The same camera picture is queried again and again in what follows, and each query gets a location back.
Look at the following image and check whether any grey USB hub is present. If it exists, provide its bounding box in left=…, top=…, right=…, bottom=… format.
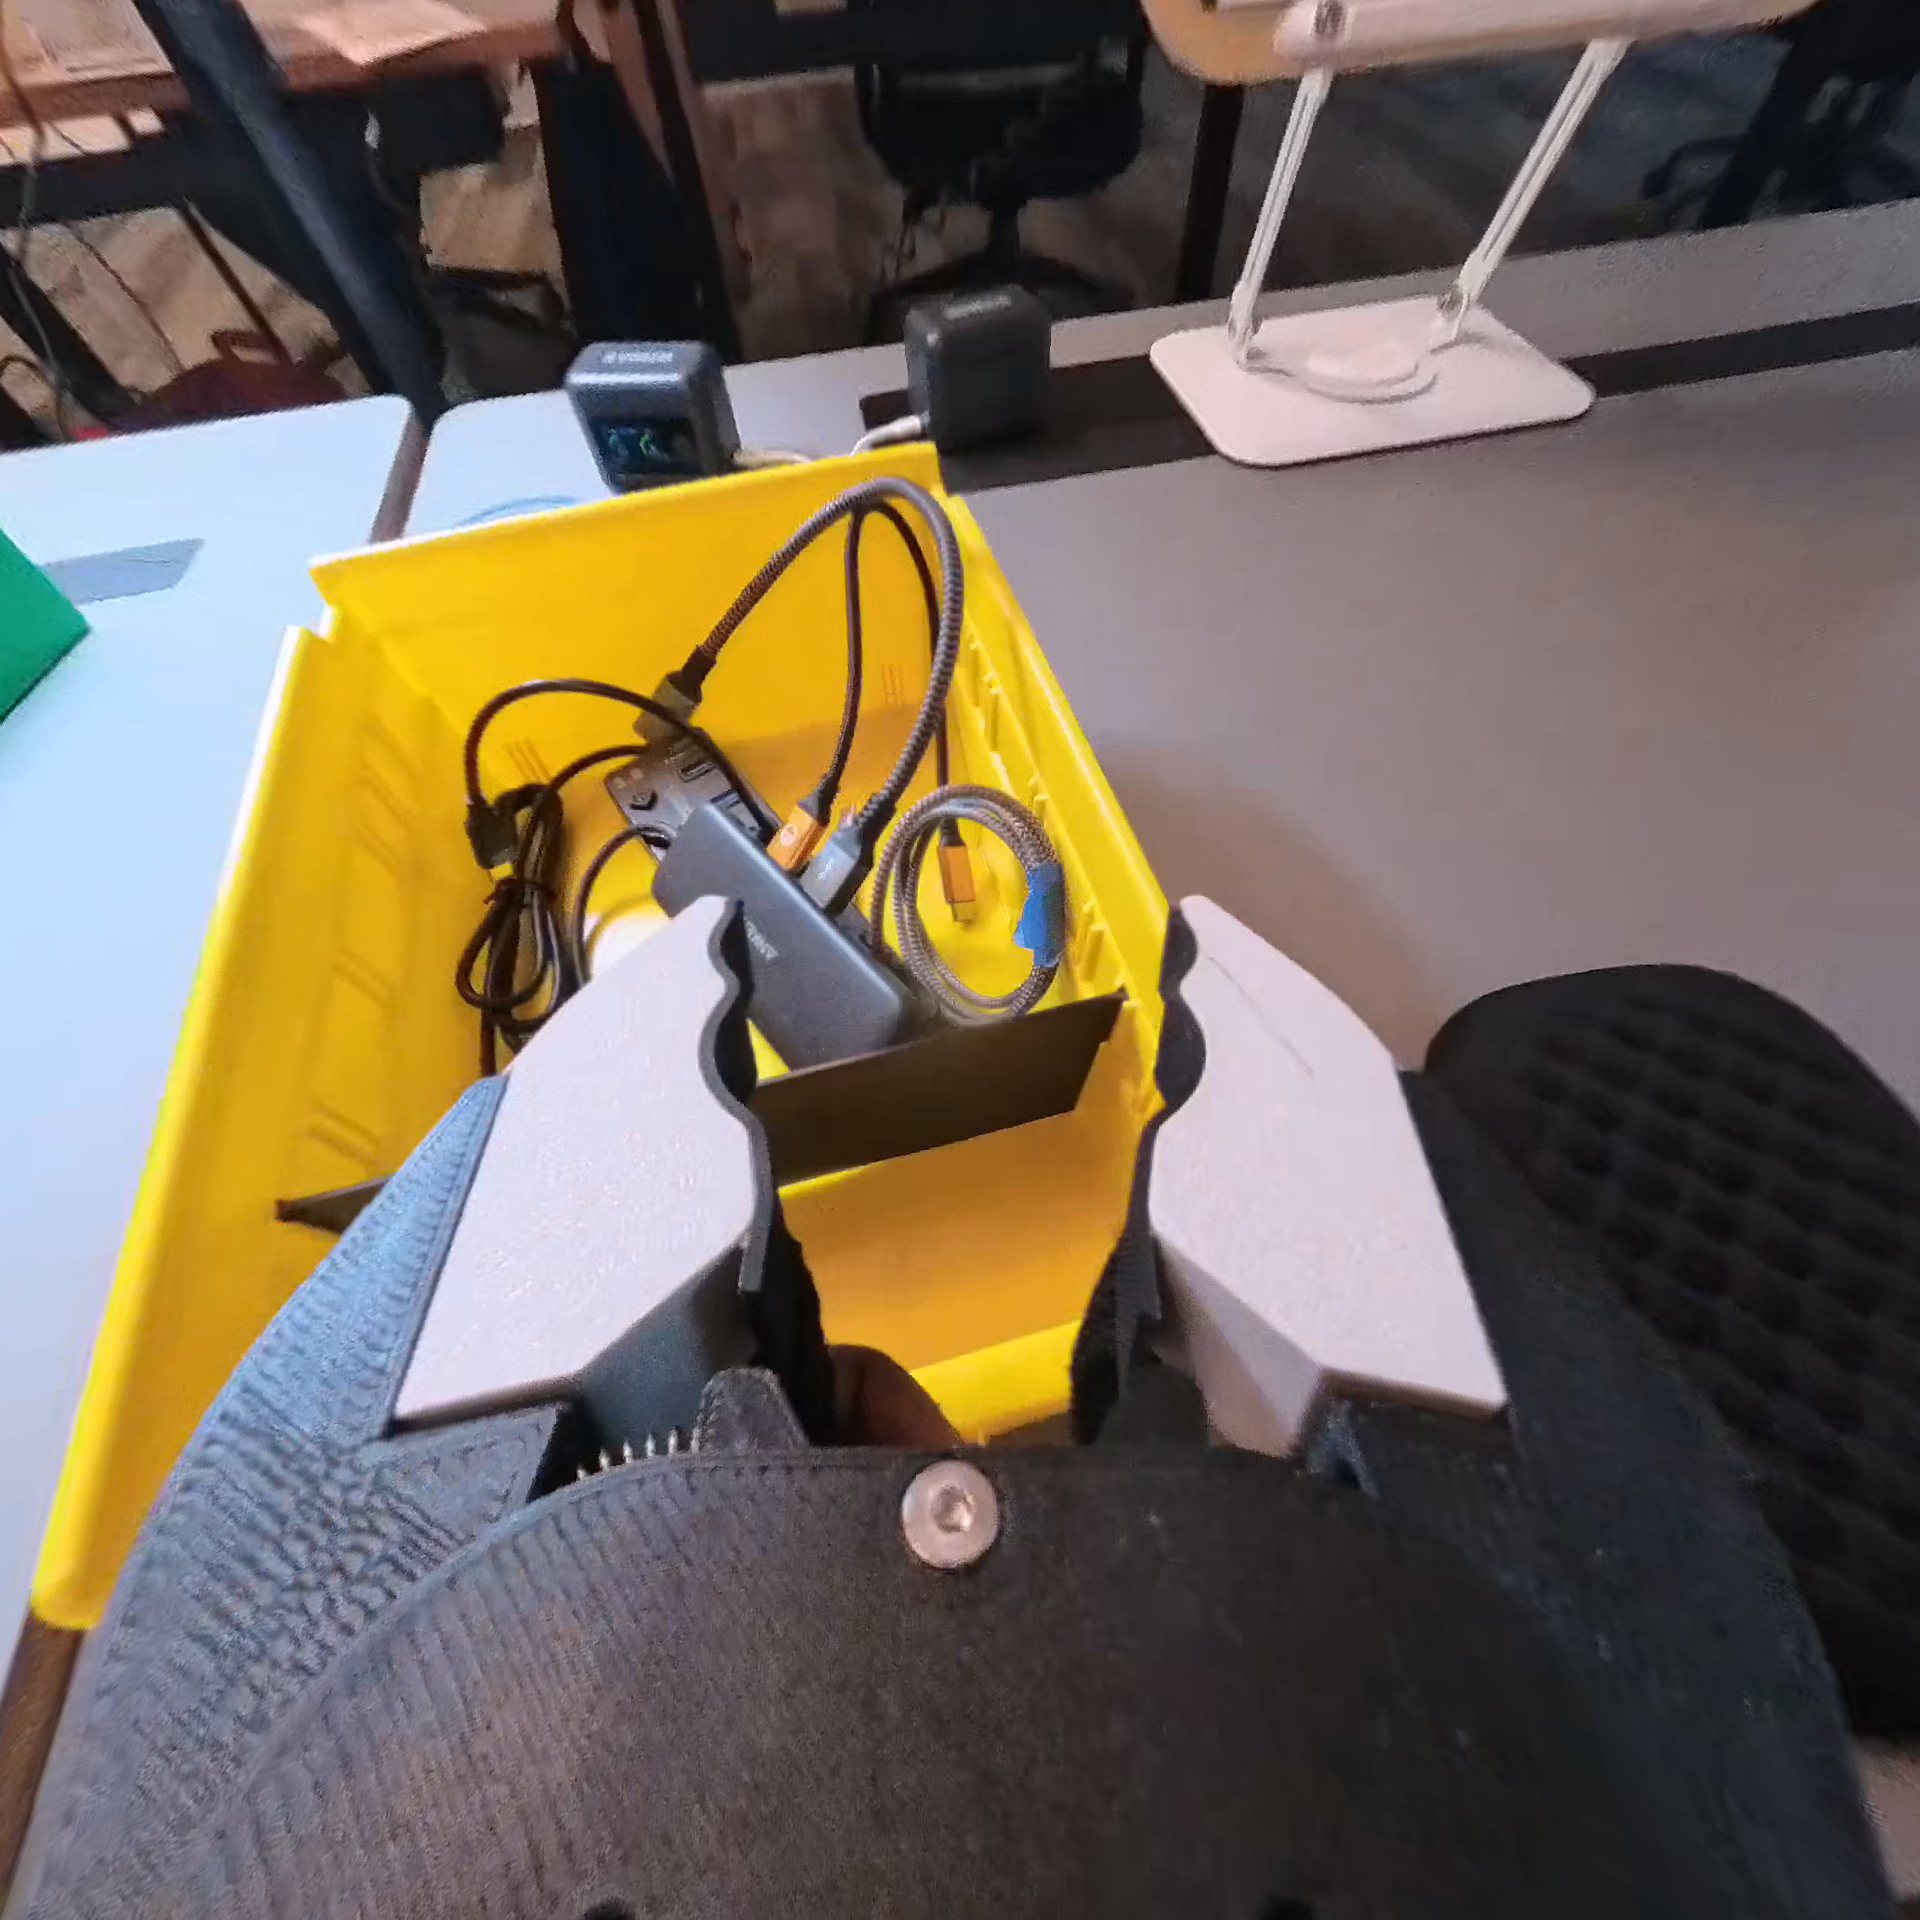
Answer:
left=648, top=800, right=919, bottom=1070

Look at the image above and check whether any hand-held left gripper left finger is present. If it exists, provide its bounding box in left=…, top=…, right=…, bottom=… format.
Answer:
left=388, top=894, right=835, bottom=1448

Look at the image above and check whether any black bin divider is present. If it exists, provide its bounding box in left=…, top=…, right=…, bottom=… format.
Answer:
left=274, top=990, right=1130, bottom=1240

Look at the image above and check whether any white charging cable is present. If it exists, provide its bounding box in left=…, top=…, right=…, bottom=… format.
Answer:
left=735, top=418, right=937, bottom=469

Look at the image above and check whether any silver braided cable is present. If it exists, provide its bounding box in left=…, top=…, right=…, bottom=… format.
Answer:
left=868, top=785, right=1072, bottom=1027

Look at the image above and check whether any black charger block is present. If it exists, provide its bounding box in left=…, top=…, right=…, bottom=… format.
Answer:
left=904, top=284, right=1054, bottom=455

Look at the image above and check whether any black office chair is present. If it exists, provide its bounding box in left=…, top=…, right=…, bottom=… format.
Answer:
left=855, top=0, right=1150, bottom=305

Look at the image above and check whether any black charger with screen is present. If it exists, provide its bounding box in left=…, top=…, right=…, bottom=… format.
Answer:
left=566, top=340, right=739, bottom=493

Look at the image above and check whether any yellow plastic bin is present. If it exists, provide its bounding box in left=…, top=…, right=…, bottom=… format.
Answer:
left=24, top=441, right=1169, bottom=1626

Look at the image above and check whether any black mesh wrist rest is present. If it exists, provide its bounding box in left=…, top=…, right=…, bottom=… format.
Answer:
left=1418, top=964, right=1920, bottom=1742

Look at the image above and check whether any dark braided USB cable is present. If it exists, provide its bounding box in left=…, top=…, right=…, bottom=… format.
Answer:
left=648, top=481, right=964, bottom=922

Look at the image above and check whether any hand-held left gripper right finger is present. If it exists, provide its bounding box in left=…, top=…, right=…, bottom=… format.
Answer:
left=1065, top=894, right=1509, bottom=1454

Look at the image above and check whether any green plastic bin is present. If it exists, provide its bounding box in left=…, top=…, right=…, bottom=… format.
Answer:
left=0, top=527, right=94, bottom=722

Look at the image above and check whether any thin black USB cable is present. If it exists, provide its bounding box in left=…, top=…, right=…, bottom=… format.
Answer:
left=452, top=676, right=710, bottom=1058

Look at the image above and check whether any wooden top desk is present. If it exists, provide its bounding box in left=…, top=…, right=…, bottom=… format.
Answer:
left=0, top=0, right=756, bottom=426

